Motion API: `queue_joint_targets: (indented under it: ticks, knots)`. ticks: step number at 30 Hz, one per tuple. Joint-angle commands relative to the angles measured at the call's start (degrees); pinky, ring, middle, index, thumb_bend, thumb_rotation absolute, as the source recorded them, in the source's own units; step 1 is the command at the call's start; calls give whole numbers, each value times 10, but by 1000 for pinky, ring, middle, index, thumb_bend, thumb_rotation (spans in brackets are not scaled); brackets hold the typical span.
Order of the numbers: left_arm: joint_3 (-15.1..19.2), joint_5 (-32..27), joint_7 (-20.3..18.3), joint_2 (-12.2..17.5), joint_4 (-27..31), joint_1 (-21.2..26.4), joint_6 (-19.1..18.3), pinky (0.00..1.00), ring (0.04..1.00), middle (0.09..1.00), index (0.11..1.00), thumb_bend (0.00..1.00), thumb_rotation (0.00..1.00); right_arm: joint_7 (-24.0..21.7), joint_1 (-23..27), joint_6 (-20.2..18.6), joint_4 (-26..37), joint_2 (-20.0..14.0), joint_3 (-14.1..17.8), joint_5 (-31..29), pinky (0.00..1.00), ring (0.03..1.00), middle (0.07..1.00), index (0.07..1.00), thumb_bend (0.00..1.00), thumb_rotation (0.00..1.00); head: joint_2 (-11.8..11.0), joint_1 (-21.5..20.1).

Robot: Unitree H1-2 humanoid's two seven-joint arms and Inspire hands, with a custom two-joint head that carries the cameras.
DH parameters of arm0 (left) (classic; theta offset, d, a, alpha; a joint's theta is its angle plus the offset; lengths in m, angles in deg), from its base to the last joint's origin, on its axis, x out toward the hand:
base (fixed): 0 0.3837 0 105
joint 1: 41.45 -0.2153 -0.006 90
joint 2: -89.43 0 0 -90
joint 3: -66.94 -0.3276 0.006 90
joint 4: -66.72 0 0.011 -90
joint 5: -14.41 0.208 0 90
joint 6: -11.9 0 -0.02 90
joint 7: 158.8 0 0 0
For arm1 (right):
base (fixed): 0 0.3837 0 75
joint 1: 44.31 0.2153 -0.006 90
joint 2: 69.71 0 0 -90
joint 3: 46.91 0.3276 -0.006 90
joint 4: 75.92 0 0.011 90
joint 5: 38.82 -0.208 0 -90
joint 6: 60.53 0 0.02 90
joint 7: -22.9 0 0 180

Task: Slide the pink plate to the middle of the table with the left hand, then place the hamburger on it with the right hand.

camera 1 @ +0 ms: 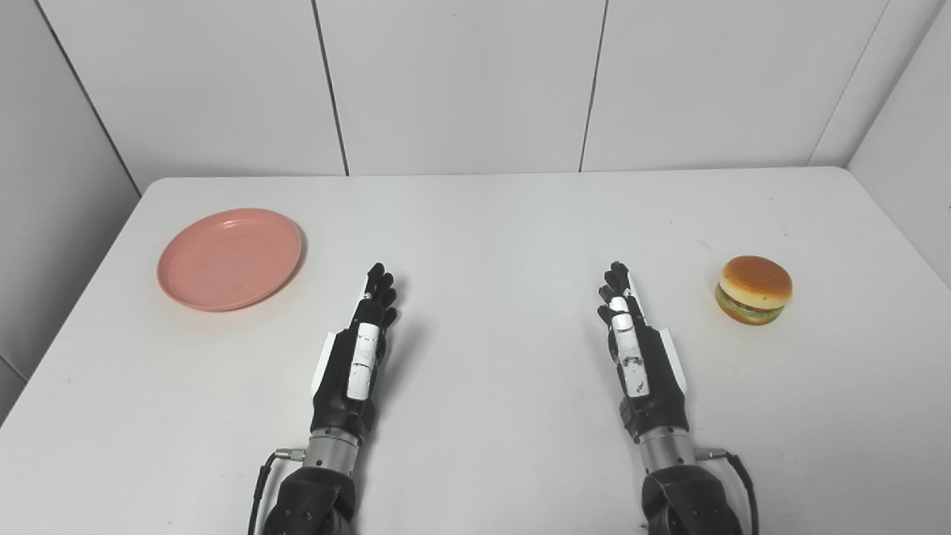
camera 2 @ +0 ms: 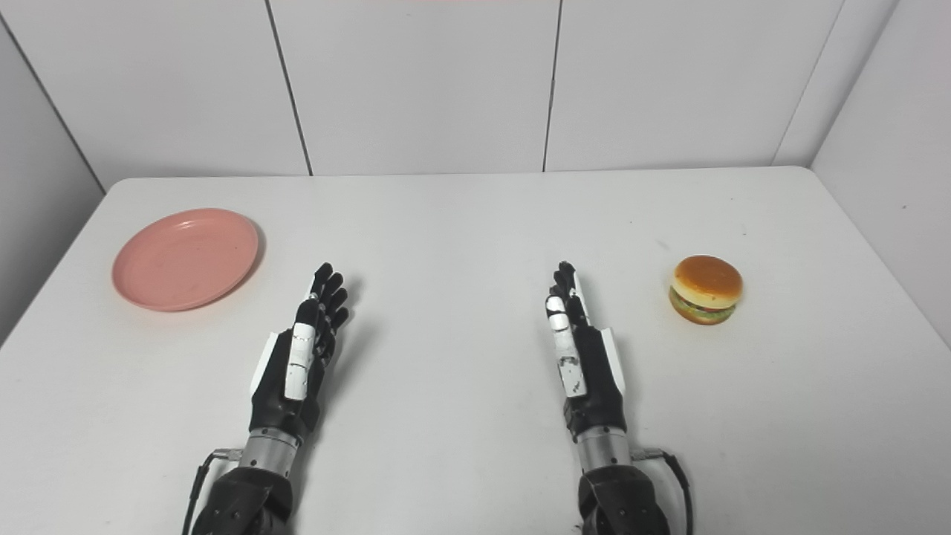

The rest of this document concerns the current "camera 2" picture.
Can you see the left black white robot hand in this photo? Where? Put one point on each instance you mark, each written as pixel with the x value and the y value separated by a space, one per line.
pixel 286 394

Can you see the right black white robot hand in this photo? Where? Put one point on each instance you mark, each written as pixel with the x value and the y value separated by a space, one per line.
pixel 598 386

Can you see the toy hamburger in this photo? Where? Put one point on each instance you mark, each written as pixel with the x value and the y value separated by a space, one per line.
pixel 706 288

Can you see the pink round plate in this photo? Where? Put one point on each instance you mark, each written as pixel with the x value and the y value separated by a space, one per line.
pixel 186 258

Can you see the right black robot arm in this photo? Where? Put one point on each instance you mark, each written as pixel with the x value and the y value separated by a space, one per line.
pixel 620 494

